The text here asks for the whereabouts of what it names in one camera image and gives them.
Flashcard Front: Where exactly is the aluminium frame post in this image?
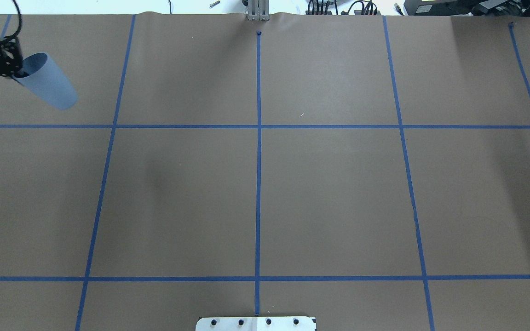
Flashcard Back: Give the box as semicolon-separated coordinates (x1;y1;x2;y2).
241;0;271;22

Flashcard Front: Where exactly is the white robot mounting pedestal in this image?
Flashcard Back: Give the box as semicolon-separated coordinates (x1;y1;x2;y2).
195;316;317;331

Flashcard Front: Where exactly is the light blue plastic cup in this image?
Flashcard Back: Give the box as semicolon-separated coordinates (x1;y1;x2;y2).
12;52;79;110

